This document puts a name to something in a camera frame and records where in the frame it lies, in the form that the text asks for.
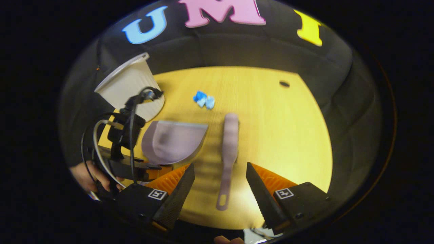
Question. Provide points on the black backdrop cloth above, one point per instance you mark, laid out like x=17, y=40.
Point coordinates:
x=254, y=47

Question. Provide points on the white ribbed garbage bin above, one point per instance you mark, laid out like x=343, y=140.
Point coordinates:
x=129, y=84

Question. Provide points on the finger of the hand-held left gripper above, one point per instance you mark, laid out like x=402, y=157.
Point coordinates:
x=135, y=169

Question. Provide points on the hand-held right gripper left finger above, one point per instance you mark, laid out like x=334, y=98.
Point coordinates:
x=178, y=196

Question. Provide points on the small pink broom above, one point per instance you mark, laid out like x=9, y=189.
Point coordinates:
x=230, y=142

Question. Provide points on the pink plastic dustpan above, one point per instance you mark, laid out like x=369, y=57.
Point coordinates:
x=173, y=142

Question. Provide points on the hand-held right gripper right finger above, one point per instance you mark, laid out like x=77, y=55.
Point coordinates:
x=262, y=200

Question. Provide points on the blue wrapper trash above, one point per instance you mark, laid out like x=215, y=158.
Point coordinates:
x=202, y=99

